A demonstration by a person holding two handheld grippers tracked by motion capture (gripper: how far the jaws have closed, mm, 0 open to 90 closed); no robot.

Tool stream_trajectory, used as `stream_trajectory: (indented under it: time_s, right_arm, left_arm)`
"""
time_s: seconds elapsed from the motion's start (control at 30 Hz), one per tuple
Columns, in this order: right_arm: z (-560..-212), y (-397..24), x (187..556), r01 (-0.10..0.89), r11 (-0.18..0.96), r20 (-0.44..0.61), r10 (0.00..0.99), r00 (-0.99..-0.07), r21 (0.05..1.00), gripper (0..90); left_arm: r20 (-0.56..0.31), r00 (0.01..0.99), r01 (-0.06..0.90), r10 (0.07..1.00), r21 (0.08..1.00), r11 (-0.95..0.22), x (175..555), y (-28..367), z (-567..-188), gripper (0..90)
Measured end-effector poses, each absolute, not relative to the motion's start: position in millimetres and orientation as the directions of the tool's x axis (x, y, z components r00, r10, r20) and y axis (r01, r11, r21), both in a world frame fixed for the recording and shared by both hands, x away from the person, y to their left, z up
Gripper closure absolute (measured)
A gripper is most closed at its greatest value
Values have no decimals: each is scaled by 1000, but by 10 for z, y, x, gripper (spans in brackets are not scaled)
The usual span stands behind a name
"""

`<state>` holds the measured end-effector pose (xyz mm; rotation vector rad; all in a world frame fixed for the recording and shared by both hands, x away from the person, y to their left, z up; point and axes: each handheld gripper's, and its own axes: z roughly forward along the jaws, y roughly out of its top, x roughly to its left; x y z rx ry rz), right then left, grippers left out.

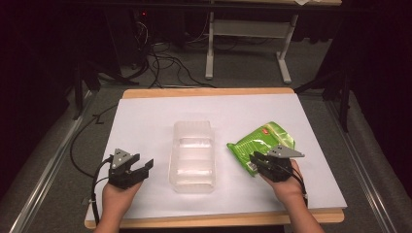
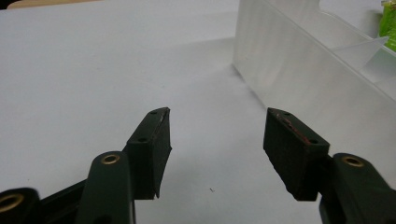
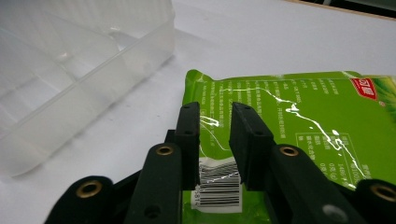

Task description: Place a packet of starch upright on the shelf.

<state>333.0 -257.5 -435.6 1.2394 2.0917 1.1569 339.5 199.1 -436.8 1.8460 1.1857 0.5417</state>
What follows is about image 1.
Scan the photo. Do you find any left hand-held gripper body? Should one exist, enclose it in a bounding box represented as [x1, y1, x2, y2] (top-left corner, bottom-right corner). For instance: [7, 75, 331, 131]
[107, 148, 150, 190]

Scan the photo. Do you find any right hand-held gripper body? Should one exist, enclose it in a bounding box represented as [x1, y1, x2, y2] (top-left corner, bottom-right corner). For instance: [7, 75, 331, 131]
[258, 144, 306, 183]

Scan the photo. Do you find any green snack bag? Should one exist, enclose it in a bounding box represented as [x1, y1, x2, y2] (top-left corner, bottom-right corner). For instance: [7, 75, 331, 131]
[225, 120, 296, 178]

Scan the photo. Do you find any clear plastic container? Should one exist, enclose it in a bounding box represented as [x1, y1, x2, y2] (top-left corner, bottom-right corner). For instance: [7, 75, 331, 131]
[168, 119, 217, 194]

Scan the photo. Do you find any person's right hand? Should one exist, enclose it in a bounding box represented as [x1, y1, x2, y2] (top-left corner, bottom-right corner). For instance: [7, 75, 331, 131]
[258, 158, 307, 207]

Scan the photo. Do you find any person's left hand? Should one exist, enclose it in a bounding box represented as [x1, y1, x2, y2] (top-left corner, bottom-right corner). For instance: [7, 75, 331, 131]
[102, 181, 144, 213]

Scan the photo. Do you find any white paper sheet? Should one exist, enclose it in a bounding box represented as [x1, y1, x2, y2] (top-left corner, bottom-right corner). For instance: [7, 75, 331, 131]
[86, 92, 348, 222]

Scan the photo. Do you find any black metal stand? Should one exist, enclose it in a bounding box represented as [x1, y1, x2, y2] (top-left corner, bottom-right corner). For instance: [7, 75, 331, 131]
[293, 69, 353, 133]
[71, 48, 140, 120]

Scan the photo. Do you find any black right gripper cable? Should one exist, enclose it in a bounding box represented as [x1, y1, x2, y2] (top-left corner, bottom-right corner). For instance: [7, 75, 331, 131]
[289, 168, 309, 208]

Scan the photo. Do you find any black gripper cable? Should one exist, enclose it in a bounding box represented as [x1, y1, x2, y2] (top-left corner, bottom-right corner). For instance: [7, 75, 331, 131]
[90, 155, 115, 226]
[289, 168, 309, 208]

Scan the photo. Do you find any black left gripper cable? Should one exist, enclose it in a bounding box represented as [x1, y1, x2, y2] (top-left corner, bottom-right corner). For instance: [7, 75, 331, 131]
[90, 155, 115, 226]

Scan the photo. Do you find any silver floor rail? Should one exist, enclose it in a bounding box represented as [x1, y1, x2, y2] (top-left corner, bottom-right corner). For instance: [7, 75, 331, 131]
[9, 90, 95, 233]
[325, 100, 397, 233]

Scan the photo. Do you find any black floor cable bundle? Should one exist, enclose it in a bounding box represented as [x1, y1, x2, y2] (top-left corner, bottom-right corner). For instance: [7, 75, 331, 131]
[132, 18, 218, 89]

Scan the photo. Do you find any white metal desk frame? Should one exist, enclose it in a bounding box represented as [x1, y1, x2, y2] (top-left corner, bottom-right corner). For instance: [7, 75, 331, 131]
[204, 11, 299, 85]

